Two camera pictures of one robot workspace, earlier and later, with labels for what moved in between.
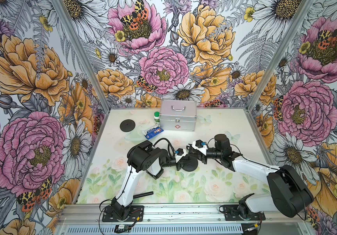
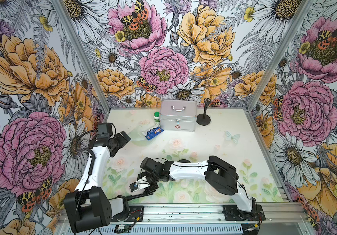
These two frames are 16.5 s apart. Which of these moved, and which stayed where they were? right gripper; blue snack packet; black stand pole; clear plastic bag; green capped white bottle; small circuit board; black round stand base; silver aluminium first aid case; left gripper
Moved: right gripper; black round stand base; left gripper
Stayed: green capped white bottle; clear plastic bag; blue snack packet; silver aluminium first aid case; black stand pole; small circuit board
